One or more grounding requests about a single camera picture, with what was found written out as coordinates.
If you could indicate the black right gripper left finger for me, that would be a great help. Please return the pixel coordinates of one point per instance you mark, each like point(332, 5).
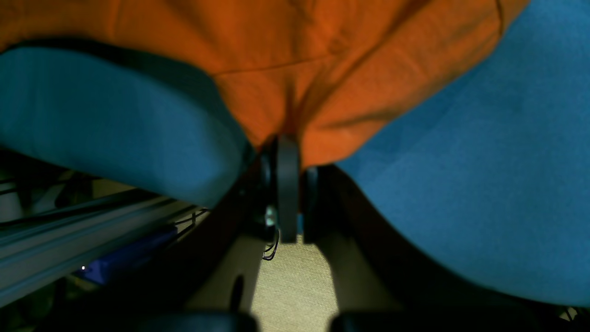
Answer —
point(198, 284)

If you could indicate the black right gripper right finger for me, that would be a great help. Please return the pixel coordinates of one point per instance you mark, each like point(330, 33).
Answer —
point(383, 283)

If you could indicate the orange t-shirt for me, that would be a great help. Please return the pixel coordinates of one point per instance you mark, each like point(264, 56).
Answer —
point(332, 73)

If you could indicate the teal tablecloth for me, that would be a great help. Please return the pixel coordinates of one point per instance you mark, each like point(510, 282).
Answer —
point(490, 176)

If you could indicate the blue black clamp handle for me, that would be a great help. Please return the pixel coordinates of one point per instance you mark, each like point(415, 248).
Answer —
point(123, 260)

